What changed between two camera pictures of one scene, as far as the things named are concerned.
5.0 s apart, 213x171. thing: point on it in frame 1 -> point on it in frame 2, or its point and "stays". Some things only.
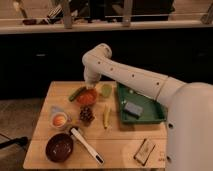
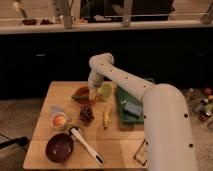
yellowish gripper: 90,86 -> 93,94
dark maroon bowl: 59,147 stays
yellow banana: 106,117 stays
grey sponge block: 133,110 stays
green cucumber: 76,93 -> 80,97
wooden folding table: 79,127 stays
